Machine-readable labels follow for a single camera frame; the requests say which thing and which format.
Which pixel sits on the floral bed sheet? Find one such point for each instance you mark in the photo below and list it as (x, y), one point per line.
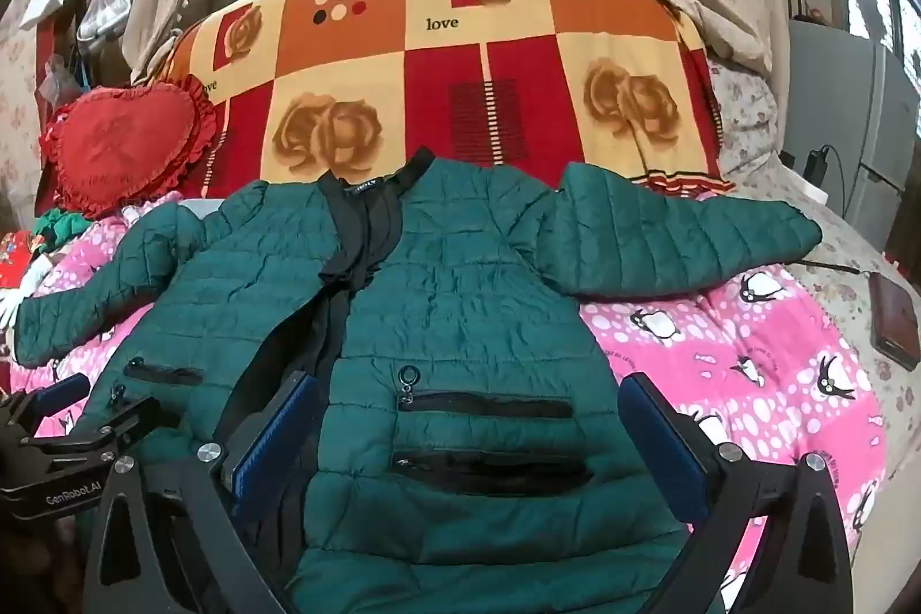
(827, 225)

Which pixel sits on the red heart-shaped pillow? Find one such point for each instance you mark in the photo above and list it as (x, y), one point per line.
(122, 139)

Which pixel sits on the green cloth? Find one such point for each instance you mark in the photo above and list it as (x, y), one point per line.
(61, 224)

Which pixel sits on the pink penguin-print blanket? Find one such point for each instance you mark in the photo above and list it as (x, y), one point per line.
(755, 384)

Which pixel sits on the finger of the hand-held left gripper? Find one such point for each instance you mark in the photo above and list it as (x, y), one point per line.
(61, 392)
(108, 427)

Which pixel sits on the grey cabinet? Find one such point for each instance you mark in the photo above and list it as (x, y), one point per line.
(849, 103)

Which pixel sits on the red orange rose-print blanket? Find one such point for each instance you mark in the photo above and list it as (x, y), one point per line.
(446, 82)

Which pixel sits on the brown leather wallet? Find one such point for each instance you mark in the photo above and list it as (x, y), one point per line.
(896, 319)

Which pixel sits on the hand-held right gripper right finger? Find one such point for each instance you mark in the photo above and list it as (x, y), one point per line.
(665, 441)

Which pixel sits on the clear plastic bag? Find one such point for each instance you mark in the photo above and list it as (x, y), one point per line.
(104, 6)

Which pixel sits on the red printed cloth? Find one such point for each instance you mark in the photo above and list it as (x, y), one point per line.
(18, 261)

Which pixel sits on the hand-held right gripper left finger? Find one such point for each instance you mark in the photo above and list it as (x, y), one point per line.
(277, 434)

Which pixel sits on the green puffer jacket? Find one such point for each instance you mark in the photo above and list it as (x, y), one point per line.
(468, 297)

